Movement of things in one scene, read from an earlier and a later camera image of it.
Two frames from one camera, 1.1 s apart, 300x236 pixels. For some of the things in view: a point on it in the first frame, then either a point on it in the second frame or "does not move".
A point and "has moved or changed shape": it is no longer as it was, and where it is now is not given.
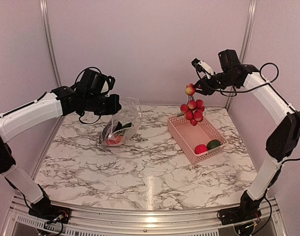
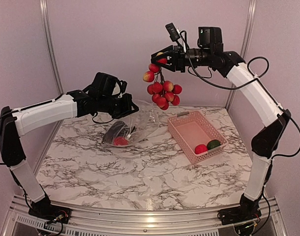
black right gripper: x=206 y=89 → x=179 y=58
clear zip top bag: x=122 y=124 has moved or changed shape
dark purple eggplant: x=106 y=132 → x=119 y=129
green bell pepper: x=213 y=143 does not move
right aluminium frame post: x=250 y=22 does not move
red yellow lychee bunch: x=193 y=110 → x=163 y=92
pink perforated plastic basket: x=187 y=136 does not move
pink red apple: x=200 y=148 does not move
